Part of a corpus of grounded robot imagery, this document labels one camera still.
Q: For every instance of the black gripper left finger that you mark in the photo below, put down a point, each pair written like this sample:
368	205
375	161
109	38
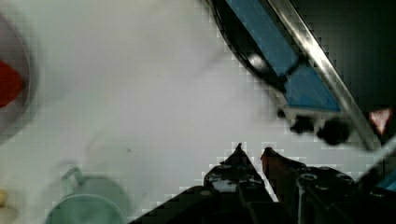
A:
235	170

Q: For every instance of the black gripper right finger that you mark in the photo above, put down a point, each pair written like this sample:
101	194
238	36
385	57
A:
281	172

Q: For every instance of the blue glass oven door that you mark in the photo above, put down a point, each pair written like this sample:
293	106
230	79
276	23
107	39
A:
261	42

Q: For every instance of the black toaster oven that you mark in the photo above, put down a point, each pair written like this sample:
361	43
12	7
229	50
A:
352	44

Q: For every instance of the red ketchup bottle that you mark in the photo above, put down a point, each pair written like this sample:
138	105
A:
10	84

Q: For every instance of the grey round plate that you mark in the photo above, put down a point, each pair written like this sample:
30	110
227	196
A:
12	52

